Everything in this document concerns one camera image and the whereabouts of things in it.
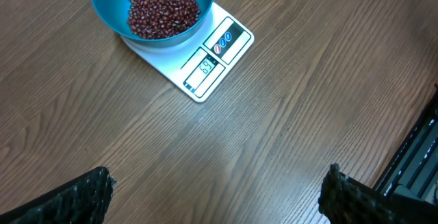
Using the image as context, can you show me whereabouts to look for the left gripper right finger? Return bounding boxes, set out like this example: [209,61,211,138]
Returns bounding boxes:
[318,164,437,224]

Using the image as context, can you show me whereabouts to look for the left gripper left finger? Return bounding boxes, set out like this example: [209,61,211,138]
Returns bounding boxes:
[1,166,116,224]

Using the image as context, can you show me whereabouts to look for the white digital kitchen scale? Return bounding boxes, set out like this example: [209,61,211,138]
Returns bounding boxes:
[122,3,255,103]

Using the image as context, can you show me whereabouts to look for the blue metal bowl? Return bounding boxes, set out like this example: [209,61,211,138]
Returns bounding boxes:
[89,0,217,49]

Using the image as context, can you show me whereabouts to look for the red beans in bowl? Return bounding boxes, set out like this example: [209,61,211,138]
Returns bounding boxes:
[127,0,201,40]

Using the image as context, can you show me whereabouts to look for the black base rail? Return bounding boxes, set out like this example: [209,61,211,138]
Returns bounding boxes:
[373,94,438,204]

